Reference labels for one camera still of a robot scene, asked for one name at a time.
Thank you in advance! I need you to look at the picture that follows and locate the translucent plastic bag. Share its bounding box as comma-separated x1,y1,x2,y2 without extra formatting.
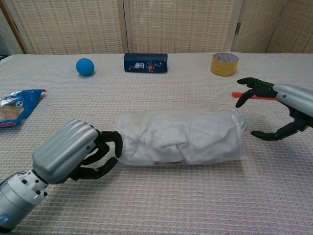
114,107,248,166

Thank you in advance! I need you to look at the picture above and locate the woven beige tablecloth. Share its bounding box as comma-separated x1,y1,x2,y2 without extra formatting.
0,51,313,235

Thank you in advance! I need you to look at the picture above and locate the yellow tape roll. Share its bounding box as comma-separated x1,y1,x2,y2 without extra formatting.
210,51,240,77

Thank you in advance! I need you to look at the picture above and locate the white towel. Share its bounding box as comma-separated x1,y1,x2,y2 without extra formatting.
117,110,239,164

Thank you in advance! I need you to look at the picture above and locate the blue snack packet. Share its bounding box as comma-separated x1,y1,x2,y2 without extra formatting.
0,88,48,130

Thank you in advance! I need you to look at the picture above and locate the red stick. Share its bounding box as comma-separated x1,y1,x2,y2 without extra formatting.
231,92,276,101

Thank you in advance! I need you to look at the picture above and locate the bamboo folding screen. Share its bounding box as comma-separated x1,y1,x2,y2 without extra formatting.
0,0,313,56

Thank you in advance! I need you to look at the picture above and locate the dark blue printed box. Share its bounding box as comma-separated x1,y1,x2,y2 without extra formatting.
123,53,169,74

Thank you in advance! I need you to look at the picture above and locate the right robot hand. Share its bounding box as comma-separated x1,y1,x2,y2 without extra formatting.
235,77,313,142

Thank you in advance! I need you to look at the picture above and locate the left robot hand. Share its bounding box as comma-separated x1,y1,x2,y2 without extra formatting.
32,119,123,185

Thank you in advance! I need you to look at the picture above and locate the blue ball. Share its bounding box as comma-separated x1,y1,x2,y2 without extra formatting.
75,57,95,77

